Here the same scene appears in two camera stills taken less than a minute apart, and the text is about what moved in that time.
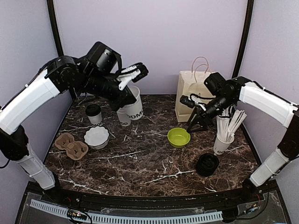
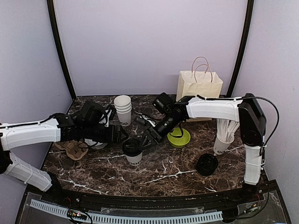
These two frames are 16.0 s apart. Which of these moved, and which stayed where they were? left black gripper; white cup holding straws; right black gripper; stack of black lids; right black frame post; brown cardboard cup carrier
Moved: right black gripper; left black gripper
Stayed: right black frame post; brown cardboard cup carrier; white cup holding straws; stack of black lids
